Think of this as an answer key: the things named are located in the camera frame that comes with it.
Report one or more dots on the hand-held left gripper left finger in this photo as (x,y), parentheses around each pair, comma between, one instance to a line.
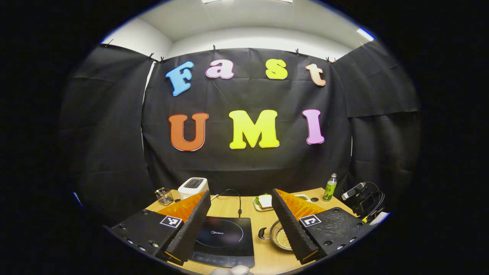
(195,229)

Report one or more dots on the small white plate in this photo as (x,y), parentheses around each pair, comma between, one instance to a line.
(258,208)

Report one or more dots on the white toaster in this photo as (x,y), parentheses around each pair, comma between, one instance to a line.
(193,189)

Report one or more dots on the small ceiling light panel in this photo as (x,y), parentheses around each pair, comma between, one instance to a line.
(365,34)

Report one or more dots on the white bread sandwich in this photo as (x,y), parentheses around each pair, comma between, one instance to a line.
(265,201)

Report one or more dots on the stainless steel pot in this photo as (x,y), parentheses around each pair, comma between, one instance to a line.
(274,233)

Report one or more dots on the pile of yellow soybeans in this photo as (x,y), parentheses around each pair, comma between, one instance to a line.
(283,238)

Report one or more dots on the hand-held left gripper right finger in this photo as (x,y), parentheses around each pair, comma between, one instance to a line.
(292,229)

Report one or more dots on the white divided condiment tray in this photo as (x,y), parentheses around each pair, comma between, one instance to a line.
(303,197)

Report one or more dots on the black induction cooktop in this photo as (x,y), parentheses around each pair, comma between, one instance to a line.
(225,244)

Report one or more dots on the green drink bottle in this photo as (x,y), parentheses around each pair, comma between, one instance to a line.
(329,189)

